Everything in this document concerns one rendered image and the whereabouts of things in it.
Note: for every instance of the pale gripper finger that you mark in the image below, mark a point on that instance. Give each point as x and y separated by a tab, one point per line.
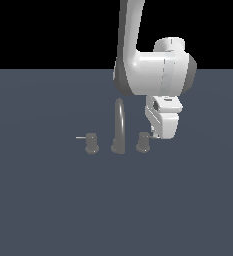
156	135
152	128

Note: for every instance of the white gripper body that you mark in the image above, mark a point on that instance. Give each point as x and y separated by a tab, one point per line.
166	121

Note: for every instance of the grey curved faucet spout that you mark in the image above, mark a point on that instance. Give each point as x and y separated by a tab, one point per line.
119	130

